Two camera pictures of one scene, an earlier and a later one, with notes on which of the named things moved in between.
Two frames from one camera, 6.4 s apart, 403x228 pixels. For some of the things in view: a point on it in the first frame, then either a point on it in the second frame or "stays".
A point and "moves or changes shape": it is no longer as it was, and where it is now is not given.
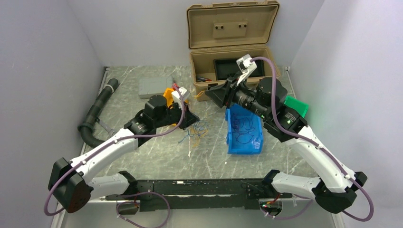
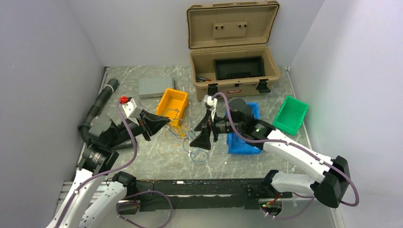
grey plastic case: x=148 y=87 stays
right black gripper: x=230 y=93 to x=213 y=129
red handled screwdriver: x=206 y=79 stays
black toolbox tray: x=223 y=68 stays
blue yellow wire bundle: x=199 y=128 moves or changes shape
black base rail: x=205 y=194 stays
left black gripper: x=181 y=114 to x=144 y=128
